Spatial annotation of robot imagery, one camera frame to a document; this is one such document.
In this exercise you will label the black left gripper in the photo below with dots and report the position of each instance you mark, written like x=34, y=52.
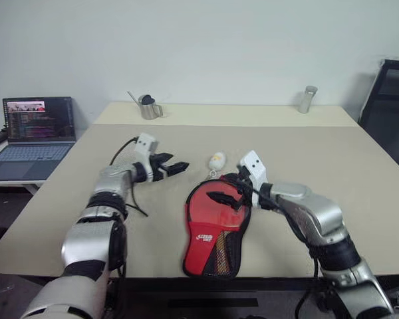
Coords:
x=159, y=169

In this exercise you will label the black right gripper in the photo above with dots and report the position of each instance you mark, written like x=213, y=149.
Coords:
x=244, y=194

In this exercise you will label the red table tennis paddle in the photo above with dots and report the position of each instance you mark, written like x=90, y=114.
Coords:
x=212, y=214

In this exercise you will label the red black mesh paddle case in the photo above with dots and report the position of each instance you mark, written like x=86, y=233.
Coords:
x=203, y=249

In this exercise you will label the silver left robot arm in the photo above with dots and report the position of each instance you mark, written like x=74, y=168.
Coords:
x=96, y=232

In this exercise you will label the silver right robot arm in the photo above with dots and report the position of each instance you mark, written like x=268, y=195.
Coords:
x=316, y=212

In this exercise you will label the stainless steel pitcher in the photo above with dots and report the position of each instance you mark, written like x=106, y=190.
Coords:
x=150, y=110

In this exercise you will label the black lump in pitcher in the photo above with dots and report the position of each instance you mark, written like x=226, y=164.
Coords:
x=148, y=99

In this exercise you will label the thin metal stirring rod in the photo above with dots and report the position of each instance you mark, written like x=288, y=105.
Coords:
x=133, y=97

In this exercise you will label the glass jar with metal lid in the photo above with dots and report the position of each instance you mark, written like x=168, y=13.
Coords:
x=306, y=101

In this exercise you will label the open grey laptop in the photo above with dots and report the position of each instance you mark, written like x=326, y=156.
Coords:
x=36, y=133

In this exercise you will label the white side table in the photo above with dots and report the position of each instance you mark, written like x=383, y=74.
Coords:
x=16, y=184

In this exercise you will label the black mesh office chair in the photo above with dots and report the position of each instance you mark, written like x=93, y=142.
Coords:
x=389, y=113

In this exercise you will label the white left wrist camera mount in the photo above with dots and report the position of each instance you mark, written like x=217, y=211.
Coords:
x=146, y=143

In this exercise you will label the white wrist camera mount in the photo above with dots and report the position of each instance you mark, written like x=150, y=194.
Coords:
x=146, y=143
x=254, y=166

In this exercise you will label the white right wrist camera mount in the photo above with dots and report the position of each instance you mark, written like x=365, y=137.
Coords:
x=254, y=166

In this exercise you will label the black table frame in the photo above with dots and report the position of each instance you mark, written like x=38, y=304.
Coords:
x=186, y=284

